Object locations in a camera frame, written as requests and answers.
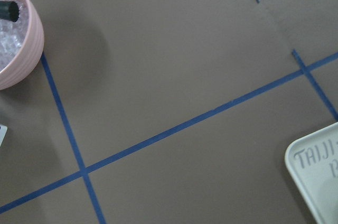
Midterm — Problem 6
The pink bowl of ice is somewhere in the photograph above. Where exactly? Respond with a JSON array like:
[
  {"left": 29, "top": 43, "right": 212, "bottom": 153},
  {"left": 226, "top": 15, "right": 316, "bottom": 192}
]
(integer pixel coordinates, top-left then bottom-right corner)
[{"left": 1, "top": 0, "right": 44, "bottom": 90}]

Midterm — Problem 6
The white bear serving tray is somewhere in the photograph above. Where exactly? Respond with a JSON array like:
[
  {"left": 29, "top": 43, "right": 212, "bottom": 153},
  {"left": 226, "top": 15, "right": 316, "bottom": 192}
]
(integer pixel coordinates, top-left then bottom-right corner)
[{"left": 284, "top": 123, "right": 337, "bottom": 223}]

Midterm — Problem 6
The white wire cup rack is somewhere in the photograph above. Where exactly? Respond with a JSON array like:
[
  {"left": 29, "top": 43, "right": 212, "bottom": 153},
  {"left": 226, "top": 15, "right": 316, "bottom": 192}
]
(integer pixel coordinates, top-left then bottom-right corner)
[{"left": 0, "top": 124, "right": 7, "bottom": 145}]

